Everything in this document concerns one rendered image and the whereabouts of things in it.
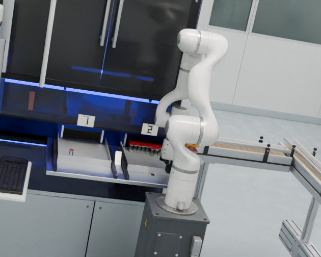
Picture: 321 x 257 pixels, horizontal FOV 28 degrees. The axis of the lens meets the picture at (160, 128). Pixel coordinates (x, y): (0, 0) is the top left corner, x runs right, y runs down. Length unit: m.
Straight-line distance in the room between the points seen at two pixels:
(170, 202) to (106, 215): 0.76
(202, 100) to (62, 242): 1.28
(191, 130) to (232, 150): 0.94
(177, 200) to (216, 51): 0.68
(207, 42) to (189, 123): 0.36
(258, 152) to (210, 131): 0.99
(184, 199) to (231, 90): 5.59
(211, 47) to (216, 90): 5.51
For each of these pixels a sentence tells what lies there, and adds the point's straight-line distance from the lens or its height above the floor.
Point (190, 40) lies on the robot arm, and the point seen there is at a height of 1.59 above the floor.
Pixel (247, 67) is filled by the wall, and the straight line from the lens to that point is 8.33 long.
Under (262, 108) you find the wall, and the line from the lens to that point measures 8.53.
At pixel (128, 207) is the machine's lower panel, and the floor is 0.56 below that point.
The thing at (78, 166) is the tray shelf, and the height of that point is 0.88.
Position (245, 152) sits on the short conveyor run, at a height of 0.93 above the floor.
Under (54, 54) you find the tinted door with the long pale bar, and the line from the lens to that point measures 3.25.
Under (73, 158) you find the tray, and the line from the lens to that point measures 3.12.
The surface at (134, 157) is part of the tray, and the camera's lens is 3.34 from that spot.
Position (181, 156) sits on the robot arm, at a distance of 2.76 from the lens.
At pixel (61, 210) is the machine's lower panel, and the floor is 0.50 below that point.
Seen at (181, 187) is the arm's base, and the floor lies 0.98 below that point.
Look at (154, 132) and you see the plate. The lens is 3.38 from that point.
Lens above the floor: 2.00
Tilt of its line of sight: 17 degrees down
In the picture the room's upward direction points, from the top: 11 degrees clockwise
